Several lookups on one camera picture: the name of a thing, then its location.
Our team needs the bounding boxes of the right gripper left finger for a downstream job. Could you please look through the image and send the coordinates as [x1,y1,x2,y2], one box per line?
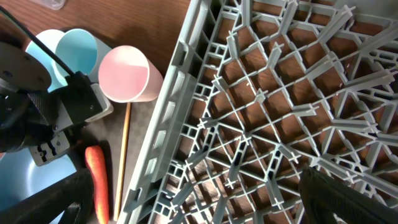
[1,169,94,223]

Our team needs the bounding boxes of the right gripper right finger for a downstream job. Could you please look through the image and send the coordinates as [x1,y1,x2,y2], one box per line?
[298,167,397,224]

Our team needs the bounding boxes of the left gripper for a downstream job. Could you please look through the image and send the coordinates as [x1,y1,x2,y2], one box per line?
[28,72,114,166]

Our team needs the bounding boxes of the light blue cup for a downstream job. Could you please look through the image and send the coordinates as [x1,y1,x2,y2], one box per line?
[55,29,111,83]

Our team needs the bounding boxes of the dark blue plate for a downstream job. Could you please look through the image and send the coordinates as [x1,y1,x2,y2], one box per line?
[0,149,77,210]

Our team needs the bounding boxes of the light blue bowl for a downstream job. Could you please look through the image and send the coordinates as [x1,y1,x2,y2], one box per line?
[25,29,67,93]

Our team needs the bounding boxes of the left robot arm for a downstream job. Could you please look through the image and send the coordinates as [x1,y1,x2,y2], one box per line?
[1,33,112,166]

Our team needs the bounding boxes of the grey dishwasher rack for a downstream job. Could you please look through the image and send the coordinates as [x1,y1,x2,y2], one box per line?
[118,1,397,223]

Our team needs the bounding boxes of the brown serving tray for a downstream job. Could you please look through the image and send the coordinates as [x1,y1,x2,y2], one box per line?
[68,101,156,223]

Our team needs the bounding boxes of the orange carrot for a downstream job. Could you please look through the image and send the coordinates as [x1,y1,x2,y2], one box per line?
[85,146,109,224]

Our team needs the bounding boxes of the wooden chopstick left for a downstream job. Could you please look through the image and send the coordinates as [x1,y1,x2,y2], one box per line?
[113,103,132,221]

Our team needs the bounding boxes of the pink cup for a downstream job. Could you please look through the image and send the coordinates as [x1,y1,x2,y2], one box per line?
[98,45,164,103]

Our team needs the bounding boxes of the clear plastic bin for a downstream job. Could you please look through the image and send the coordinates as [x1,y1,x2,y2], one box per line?
[31,0,66,11]

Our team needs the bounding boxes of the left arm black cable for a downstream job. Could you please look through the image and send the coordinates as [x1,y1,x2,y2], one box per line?
[0,5,77,77]

